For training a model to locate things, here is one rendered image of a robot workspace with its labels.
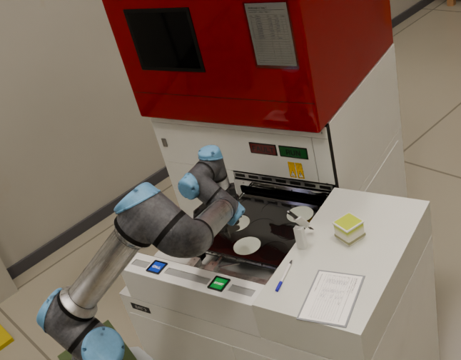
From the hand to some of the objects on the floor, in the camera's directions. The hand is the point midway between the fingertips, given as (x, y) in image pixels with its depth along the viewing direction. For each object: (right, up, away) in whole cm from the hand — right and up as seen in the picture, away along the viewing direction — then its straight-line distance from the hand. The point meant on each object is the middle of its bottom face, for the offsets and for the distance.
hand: (226, 234), depth 217 cm
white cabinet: (+34, -79, +46) cm, 97 cm away
